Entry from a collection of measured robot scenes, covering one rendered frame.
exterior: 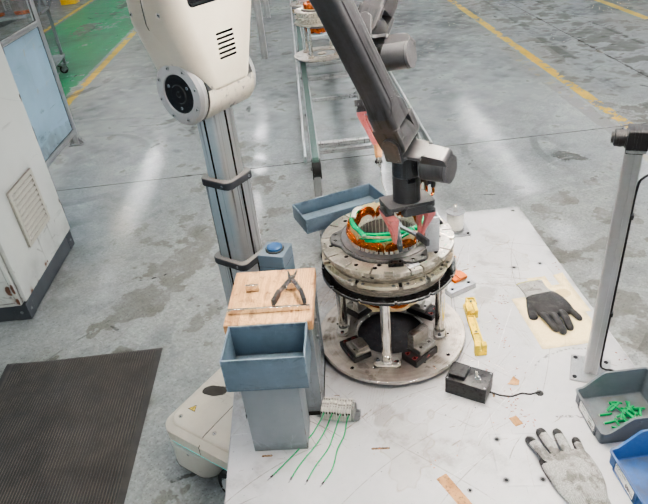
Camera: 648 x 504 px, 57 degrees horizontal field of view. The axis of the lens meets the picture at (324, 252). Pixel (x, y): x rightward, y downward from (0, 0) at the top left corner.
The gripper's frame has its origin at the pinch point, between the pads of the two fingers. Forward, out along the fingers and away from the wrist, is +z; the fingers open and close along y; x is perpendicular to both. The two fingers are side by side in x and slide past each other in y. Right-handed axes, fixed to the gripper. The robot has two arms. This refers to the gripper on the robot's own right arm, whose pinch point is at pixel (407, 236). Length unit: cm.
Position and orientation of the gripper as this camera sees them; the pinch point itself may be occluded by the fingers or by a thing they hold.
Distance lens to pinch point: 129.4
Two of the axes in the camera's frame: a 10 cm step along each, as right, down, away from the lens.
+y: 9.6, -2.1, 2.0
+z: 0.9, 8.6, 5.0
